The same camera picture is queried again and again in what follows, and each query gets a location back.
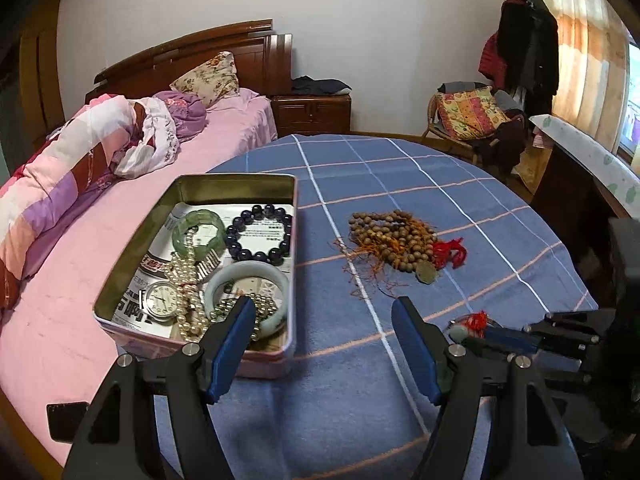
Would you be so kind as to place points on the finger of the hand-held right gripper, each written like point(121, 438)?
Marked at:
point(510, 337)
point(560, 355)

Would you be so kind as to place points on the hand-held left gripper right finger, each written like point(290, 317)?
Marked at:
point(415, 355)

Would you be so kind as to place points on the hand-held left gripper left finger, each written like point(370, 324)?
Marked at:
point(230, 350)

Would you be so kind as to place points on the small pendant with red thread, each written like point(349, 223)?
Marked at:
point(470, 322)

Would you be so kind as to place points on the pink tin box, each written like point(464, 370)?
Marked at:
point(272, 360)

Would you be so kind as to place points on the pale jade bangle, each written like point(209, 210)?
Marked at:
point(240, 270)

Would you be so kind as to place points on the silver wristwatch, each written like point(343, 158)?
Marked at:
point(162, 300)

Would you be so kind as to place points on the green jade bangle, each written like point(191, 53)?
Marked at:
point(200, 216)

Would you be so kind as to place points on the green jade pendant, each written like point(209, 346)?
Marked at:
point(427, 274)

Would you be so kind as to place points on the newspaper sheet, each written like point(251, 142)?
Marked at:
point(257, 235)

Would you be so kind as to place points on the dark wooden desk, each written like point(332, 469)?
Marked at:
point(565, 195)

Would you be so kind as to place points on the wooden bed with pink sheet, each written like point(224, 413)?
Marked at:
point(100, 240)

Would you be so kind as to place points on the black phone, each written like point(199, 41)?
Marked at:
point(65, 420)

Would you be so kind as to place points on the dark garment on chair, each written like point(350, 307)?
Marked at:
point(505, 145)

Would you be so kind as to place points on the blue plaid tablecloth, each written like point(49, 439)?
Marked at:
point(350, 170)

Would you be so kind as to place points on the white patterned desk cover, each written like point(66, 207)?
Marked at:
point(590, 155)

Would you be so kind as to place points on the rattan chair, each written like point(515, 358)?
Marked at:
point(435, 132)

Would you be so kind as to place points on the white floral cloth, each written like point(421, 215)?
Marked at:
point(155, 135)

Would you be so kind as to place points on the colourful patterned cushion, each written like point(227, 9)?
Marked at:
point(470, 112)

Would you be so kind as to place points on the grey garment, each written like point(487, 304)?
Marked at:
point(505, 100)

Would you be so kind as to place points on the purple blanket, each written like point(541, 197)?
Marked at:
point(187, 110)

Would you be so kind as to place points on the pink patchwork quilt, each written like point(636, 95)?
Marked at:
point(50, 185)

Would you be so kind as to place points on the wooden nightstand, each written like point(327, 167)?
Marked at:
point(310, 112)

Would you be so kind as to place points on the floral pillow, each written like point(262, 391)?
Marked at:
point(205, 80)

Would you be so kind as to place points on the hanging red garment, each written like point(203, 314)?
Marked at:
point(487, 60)

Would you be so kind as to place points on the dark folded clothes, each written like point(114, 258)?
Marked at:
point(320, 85)

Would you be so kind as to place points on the orange striped curtain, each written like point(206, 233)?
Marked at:
point(585, 60)

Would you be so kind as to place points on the hanging dark coats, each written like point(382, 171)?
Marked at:
point(530, 45)

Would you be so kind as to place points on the wooden wardrobe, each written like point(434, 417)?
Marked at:
point(40, 70)

